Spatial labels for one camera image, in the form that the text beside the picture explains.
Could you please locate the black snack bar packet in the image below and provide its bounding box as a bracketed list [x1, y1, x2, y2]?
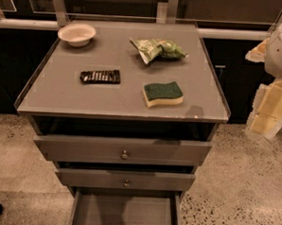
[80, 69, 121, 85]

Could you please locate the grey open bottom drawer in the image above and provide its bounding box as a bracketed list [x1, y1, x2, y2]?
[68, 188, 182, 225]

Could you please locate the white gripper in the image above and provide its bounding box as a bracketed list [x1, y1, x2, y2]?
[245, 24, 282, 139]

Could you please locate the green and yellow sponge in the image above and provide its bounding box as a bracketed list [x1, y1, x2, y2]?
[143, 82, 184, 108]

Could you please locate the metal middle drawer knob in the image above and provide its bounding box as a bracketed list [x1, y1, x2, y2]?
[123, 180, 130, 187]

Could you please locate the white bowl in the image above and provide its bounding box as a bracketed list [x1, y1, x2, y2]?
[58, 24, 96, 47]

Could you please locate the green snack bag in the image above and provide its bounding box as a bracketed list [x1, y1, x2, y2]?
[130, 38, 186, 64]

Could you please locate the grey middle drawer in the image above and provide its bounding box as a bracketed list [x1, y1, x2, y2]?
[56, 168, 195, 191]

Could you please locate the metal drawer knob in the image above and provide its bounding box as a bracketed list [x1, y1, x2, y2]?
[121, 150, 129, 160]
[123, 180, 130, 187]

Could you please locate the metal top drawer knob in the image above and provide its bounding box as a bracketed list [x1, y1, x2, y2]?
[121, 150, 129, 160]

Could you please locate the metal railing frame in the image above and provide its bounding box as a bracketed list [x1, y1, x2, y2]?
[0, 0, 282, 40]

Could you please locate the grey drawer cabinet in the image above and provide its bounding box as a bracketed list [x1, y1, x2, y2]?
[8, 14, 237, 225]

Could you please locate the grey top drawer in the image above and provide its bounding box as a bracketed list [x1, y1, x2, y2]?
[33, 134, 211, 165]

